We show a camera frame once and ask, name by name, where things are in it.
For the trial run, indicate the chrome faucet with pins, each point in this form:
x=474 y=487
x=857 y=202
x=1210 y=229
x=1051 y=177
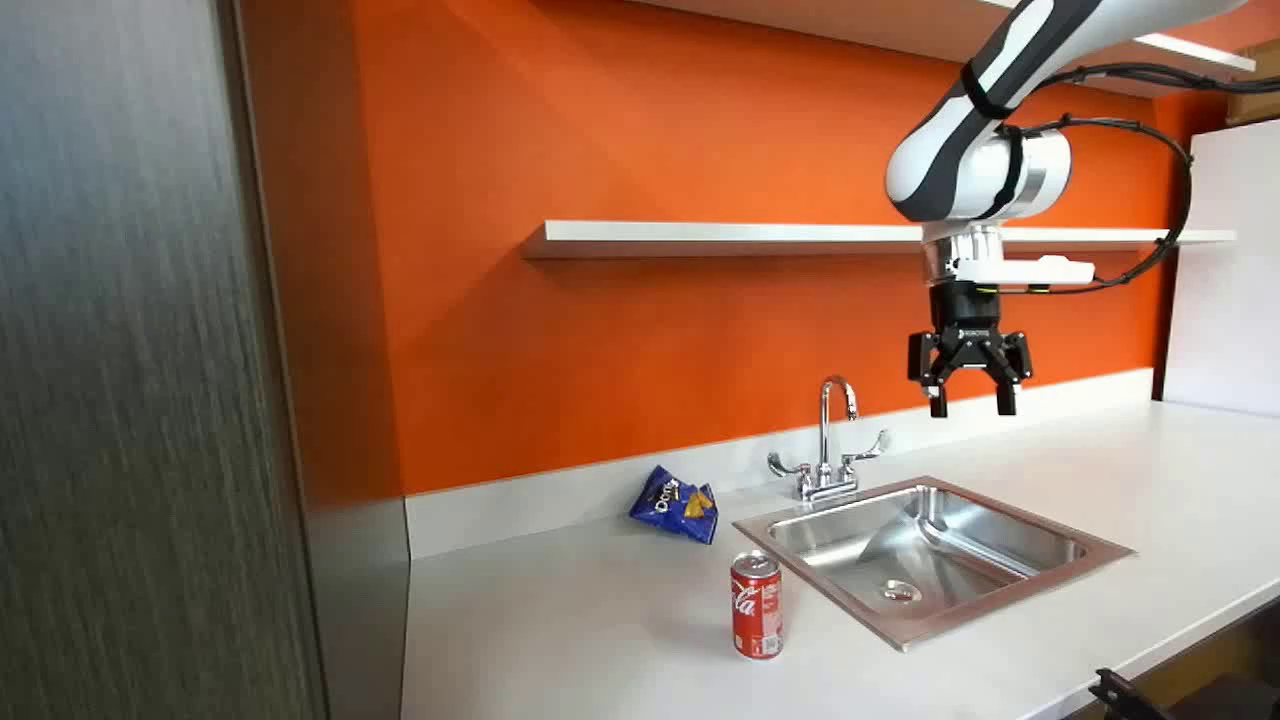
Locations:
x=830 y=460

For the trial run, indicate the high white wall shelf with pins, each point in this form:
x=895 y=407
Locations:
x=880 y=21

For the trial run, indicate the white appliance panel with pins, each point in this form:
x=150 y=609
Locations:
x=1226 y=267

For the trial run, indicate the small black clamp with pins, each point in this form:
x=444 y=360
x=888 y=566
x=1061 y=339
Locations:
x=1118 y=695

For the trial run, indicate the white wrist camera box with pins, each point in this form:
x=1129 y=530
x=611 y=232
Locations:
x=1027 y=272

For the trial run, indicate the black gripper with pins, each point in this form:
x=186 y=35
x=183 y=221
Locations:
x=970 y=334

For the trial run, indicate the red cola can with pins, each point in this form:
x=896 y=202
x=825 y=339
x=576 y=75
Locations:
x=757 y=606

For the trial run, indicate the white backsplash strip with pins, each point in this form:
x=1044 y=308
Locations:
x=561 y=501

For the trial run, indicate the dark wood cabinet panel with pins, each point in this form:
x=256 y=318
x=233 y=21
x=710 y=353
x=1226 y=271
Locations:
x=132 y=374

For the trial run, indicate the blue chips bag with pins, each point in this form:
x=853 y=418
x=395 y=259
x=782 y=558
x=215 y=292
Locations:
x=674 y=504

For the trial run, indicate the stainless steel sink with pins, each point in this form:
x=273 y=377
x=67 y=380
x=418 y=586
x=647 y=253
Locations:
x=932 y=561

